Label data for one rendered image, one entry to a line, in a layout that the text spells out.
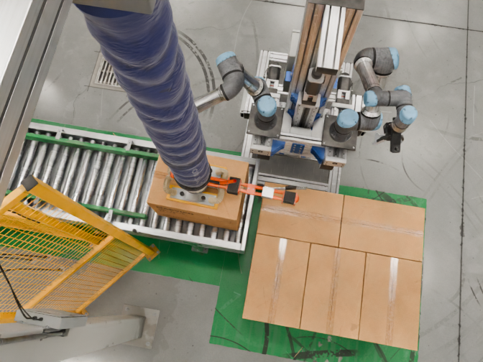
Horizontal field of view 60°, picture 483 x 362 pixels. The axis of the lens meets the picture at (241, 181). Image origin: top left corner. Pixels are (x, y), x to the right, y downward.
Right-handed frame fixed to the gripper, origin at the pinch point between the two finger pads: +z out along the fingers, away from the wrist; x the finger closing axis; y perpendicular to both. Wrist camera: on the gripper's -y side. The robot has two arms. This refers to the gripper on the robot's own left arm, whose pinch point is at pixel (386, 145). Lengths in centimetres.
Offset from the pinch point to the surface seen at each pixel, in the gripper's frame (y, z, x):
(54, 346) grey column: -93, -18, 162
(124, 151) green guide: 35, 83, 165
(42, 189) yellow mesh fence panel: -34, -57, 155
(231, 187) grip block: -9, 37, 84
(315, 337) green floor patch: -106, 147, 24
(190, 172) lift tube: -11, -2, 105
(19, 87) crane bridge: -46, -153, 112
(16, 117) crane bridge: -51, -152, 113
